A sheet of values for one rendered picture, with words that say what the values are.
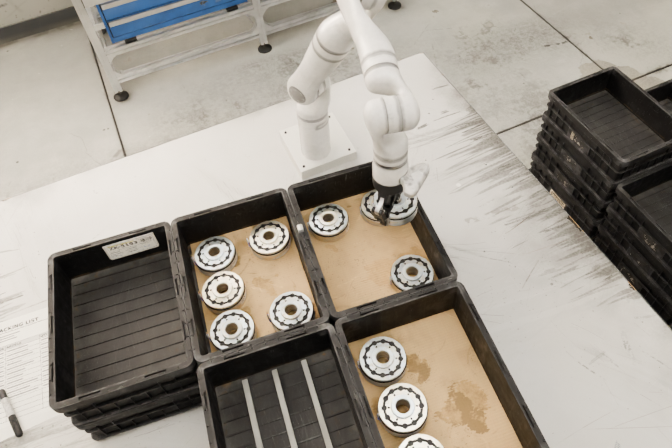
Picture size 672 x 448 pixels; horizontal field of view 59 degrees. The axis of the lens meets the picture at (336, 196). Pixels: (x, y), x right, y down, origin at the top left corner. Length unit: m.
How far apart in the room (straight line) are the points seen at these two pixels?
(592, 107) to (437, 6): 1.55
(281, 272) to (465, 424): 0.55
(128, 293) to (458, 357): 0.81
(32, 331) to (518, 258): 1.31
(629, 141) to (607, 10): 1.61
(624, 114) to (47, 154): 2.63
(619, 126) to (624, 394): 1.13
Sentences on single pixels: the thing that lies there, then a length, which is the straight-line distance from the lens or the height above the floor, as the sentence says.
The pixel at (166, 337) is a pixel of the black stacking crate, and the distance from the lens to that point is 1.48.
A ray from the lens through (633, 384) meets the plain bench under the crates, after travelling 1.60.
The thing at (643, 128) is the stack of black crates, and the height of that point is 0.49.
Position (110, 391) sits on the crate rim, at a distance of 1.36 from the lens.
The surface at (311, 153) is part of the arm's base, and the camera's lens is 1.81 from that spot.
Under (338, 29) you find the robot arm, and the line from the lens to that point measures 1.40.
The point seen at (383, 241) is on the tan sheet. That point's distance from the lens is 1.52.
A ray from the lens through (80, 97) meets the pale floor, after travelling 3.56.
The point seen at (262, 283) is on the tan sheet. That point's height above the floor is 0.83.
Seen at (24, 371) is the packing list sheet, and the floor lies 0.70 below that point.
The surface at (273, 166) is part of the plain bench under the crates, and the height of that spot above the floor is 0.70.
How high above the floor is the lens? 2.09
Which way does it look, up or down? 51 degrees down
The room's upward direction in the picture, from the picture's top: 6 degrees counter-clockwise
